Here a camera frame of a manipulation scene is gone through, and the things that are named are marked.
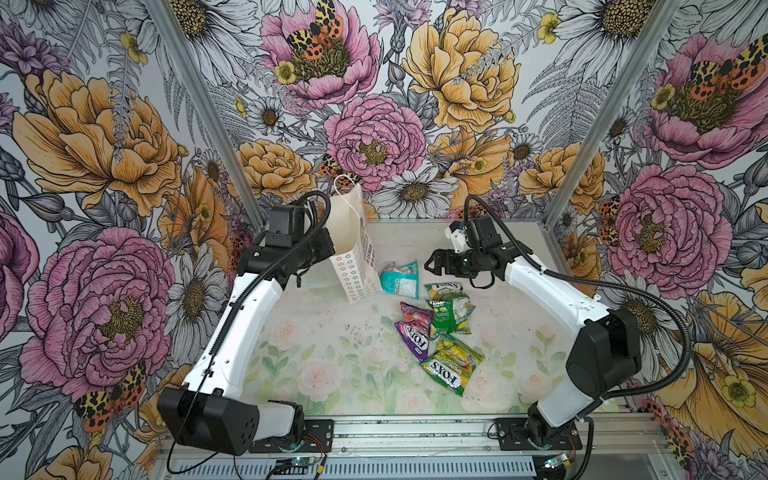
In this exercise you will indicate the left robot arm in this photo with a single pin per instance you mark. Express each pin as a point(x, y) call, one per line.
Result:
point(209, 410)

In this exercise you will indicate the white patterned paper bag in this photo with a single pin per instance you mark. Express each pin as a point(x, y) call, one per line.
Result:
point(354, 259)

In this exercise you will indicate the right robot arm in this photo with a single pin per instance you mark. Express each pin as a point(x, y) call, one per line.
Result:
point(606, 346)

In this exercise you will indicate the purple Fox's candy packet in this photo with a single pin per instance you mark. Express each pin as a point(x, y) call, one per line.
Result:
point(415, 329)

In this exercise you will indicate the aluminium corner post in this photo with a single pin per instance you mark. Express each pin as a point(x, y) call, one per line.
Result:
point(189, 74)
point(659, 20)

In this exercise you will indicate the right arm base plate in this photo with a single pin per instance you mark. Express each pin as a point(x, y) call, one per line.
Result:
point(518, 434)

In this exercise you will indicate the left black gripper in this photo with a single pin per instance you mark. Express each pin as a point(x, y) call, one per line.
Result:
point(326, 247)

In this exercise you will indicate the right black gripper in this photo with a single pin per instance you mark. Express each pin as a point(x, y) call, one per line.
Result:
point(439, 255)

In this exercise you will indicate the right aluminium corner post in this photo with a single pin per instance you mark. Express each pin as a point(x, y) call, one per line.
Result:
point(659, 20)

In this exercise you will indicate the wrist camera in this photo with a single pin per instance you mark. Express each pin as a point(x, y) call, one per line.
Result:
point(473, 234)
point(285, 226)

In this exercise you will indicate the left aluminium corner post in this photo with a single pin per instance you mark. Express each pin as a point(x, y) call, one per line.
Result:
point(189, 74)

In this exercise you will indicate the yellow green Fox's packet front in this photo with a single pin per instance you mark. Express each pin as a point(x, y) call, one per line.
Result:
point(452, 364)

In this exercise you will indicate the green snack packet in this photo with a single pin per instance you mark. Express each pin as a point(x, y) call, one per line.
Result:
point(451, 313)

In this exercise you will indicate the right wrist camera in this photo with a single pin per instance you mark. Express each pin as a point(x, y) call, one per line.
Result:
point(473, 234)

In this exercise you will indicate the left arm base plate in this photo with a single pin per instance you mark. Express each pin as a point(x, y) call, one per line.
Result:
point(312, 436)

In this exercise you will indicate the yellow green Fox's packet back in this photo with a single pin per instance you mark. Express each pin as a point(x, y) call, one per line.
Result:
point(438, 290)

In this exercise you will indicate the white vented cable duct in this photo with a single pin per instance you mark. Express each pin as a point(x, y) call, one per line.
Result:
point(488, 467)

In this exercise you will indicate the yellow green fox's packet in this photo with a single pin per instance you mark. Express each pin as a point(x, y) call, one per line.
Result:
point(438, 290)
point(452, 364)

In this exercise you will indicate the aluminium front rail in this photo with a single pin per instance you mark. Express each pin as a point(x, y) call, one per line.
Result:
point(622, 434)

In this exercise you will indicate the teal snack packet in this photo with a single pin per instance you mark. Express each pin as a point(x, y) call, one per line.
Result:
point(401, 280)

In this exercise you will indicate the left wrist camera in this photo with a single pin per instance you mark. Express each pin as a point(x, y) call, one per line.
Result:
point(285, 226)

